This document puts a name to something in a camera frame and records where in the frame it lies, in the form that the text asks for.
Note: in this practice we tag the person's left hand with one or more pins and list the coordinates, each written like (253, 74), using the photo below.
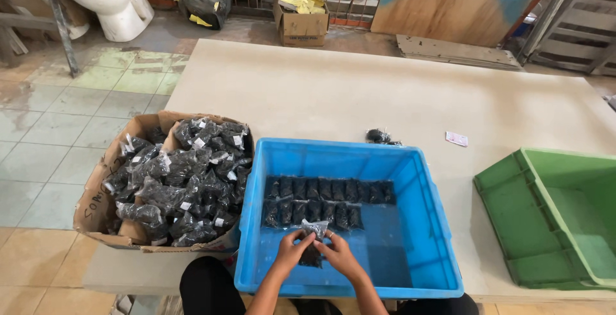
(288, 252)

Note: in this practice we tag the person's right hand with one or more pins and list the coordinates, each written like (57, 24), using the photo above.
(342, 256)

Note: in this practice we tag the clear bag of black screws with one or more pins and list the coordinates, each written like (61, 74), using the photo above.
(312, 252)

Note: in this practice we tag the blue plastic crate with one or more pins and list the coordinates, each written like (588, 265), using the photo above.
(385, 257)

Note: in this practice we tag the rows of black screw packets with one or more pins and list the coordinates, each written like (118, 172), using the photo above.
(317, 202)

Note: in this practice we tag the person's black trousers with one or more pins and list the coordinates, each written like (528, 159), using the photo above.
(207, 288)

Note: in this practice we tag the heap of black screw bags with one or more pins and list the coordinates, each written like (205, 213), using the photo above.
(187, 180)

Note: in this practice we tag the small loose black screw packet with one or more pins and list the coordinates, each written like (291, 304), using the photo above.
(378, 136)

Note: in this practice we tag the small pink paper slip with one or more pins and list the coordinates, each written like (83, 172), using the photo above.
(456, 138)

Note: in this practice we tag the open brown cardboard box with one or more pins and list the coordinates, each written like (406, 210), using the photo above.
(96, 204)

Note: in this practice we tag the green plastic crate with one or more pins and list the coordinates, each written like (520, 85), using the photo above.
(548, 228)

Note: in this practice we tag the cardboard box with yellow cloths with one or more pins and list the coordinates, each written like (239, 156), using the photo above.
(301, 21)

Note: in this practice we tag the stack of flat grey boards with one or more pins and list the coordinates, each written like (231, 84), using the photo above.
(457, 53)

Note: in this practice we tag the plywood board with blue paint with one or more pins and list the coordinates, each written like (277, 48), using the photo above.
(452, 4)

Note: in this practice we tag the grey metal pole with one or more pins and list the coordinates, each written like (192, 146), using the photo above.
(60, 21)

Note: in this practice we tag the grey metal rack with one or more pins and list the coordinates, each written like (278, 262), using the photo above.
(572, 21)

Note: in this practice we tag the wooden bench frame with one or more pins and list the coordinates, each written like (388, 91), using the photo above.
(14, 31)

